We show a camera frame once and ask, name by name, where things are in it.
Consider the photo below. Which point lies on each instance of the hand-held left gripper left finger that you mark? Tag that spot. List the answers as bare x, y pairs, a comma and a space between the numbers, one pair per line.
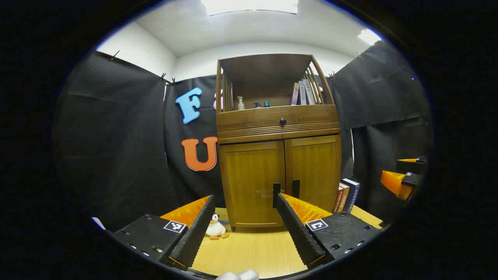
194, 237

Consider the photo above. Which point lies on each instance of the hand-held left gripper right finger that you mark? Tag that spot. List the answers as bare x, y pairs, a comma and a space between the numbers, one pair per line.
297, 233

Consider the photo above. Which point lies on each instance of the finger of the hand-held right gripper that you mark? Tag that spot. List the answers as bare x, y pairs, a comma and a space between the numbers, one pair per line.
412, 166
393, 181

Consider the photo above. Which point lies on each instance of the wooden shoe cabinet door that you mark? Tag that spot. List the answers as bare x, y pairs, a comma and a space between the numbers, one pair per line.
249, 175
315, 163

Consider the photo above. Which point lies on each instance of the wooden double-door shoe cabinet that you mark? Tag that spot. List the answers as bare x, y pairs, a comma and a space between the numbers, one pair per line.
268, 66

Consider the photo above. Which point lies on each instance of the white plush duck toy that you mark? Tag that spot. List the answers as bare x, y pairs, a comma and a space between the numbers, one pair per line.
214, 228

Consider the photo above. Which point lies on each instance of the dark blue book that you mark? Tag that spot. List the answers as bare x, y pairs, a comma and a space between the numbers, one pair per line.
352, 192

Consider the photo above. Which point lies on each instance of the brown book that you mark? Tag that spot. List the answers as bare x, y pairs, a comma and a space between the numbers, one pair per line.
344, 196

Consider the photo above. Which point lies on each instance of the wooden drawer with black knob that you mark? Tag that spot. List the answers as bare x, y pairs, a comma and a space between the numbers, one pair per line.
249, 118

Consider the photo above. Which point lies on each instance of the pale grey book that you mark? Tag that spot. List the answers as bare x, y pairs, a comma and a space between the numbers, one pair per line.
302, 93

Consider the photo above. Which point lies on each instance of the black backdrop cloth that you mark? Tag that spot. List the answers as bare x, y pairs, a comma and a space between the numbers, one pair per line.
116, 136

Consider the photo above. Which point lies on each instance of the small ceiling light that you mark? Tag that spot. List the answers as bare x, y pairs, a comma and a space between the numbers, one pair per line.
369, 37

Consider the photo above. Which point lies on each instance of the clear pump bottle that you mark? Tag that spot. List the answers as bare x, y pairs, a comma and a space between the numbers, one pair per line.
241, 104

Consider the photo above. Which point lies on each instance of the large ceiling light panel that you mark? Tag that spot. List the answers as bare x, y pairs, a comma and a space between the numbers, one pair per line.
249, 6

